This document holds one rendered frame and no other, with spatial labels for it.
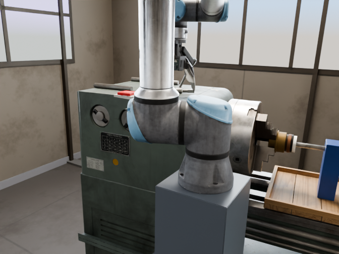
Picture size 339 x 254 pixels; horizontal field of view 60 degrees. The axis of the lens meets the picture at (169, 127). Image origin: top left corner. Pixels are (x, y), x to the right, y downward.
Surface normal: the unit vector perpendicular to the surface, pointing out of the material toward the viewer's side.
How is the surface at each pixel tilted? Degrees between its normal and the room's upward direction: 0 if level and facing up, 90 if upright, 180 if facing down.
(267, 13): 90
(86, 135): 90
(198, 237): 90
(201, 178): 73
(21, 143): 90
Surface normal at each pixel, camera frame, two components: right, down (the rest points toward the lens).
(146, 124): -0.15, 0.26
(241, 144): -0.42, 0.15
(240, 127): -0.36, -0.27
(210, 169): 0.05, -0.03
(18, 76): 0.86, 0.16
